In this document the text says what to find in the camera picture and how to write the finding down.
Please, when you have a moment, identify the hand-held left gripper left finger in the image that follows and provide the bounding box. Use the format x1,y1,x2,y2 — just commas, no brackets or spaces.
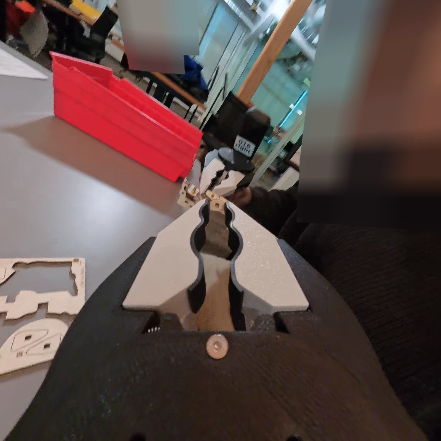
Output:
122,198,211,331

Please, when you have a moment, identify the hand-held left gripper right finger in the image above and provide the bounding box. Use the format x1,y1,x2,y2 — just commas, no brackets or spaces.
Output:
224,202,310,332

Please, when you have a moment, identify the grey desk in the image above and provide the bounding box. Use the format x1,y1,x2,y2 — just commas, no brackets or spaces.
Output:
0,41,207,441

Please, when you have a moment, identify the person's right hand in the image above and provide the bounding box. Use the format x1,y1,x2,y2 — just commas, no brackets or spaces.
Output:
229,186,253,207

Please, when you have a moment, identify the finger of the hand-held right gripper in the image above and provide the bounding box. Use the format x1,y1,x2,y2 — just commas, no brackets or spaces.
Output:
212,171,246,198
199,158,226,192

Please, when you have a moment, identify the small wooden puzzle model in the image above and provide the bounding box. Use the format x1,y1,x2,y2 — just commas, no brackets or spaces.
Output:
177,178,229,212

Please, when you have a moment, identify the wooden bench table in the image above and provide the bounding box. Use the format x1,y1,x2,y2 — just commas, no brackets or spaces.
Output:
146,71,208,121

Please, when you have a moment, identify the white paper sheet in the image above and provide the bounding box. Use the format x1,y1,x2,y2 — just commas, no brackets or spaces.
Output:
0,48,49,80

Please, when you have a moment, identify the wooden post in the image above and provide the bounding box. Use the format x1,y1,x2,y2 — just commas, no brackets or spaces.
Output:
236,0,313,104

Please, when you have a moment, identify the person's right forearm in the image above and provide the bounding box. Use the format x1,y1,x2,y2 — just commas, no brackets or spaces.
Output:
241,184,300,239

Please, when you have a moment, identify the red plastic bin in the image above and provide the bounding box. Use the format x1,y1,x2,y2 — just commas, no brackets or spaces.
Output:
50,51,204,183

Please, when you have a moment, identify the person's dark sweater torso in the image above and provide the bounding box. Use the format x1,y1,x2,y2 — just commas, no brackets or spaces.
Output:
278,220,441,441

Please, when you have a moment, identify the black office chair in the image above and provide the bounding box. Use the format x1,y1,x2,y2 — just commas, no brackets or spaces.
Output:
65,5,120,65

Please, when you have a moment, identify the wooden puzzle sheet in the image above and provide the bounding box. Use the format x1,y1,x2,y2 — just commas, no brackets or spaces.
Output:
0,257,87,376

